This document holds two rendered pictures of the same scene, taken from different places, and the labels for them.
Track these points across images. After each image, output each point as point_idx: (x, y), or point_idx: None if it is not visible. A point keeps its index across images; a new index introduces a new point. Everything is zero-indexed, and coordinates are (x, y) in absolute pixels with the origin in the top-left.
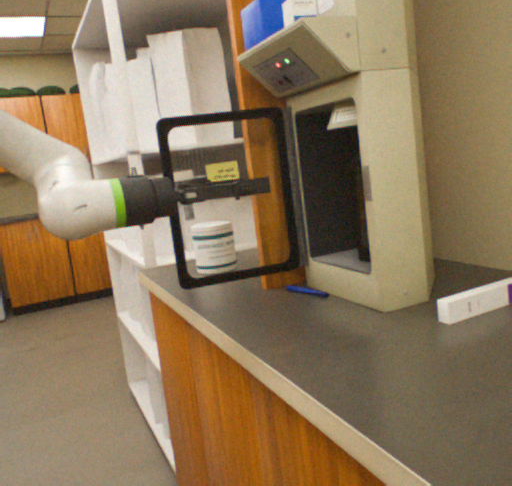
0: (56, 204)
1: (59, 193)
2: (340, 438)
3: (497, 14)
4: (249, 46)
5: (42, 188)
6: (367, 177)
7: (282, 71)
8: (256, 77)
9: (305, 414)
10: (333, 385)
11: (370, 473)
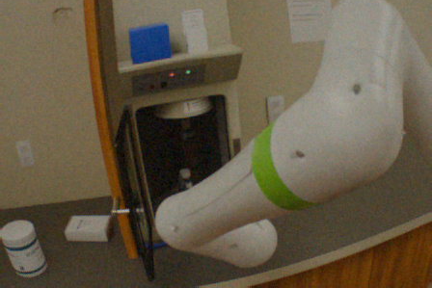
0: (275, 235)
1: (271, 227)
2: (367, 245)
3: None
4: (143, 60)
5: (248, 234)
6: (238, 145)
7: (168, 78)
8: (123, 84)
9: (342, 256)
10: (339, 240)
11: (365, 251)
